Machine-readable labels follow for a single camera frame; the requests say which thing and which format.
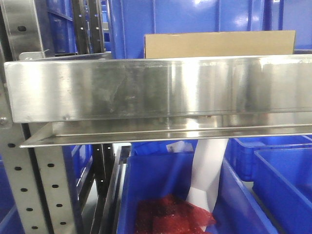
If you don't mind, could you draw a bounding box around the blue bin rear right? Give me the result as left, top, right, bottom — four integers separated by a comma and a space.
224, 135, 312, 182

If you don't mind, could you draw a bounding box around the large blue crate upper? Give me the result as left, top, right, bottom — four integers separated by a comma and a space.
107, 0, 265, 59

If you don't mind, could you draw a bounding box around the blue crate upper left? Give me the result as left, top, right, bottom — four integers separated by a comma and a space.
46, 0, 77, 54

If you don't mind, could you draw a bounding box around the red mesh bag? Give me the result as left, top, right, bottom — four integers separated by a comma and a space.
134, 195, 216, 234

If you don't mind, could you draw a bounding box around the blue bin lower centre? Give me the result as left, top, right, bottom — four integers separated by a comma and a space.
117, 153, 277, 234

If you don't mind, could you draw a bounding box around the perforated steel shelf post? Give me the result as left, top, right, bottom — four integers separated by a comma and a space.
0, 0, 83, 234

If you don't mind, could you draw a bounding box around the blue bin lower right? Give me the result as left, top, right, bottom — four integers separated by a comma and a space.
253, 148, 312, 234

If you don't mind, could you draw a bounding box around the blue bin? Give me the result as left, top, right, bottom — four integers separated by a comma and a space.
253, 148, 312, 234
0, 158, 24, 234
224, 135, 312, 182
117, 153, 277, 234

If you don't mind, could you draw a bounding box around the stainless steel shelf tray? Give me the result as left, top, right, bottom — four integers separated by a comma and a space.
4, 54, 312, 148

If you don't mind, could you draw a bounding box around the tall brown cardboard box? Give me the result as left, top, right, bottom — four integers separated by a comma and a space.
144, 30, 296, 59

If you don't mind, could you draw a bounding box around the white paper sheet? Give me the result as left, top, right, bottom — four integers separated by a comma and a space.
187, 138, 228, 212

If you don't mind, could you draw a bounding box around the black perforated rack post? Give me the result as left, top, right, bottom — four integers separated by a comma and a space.
71, 0, 105, 55

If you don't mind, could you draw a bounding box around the blue crate upper right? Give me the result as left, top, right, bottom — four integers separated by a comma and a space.
263, 0, 312, 50

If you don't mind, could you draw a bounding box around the blue bin lower left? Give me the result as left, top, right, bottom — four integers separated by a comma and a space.
0, 158, 24, 234

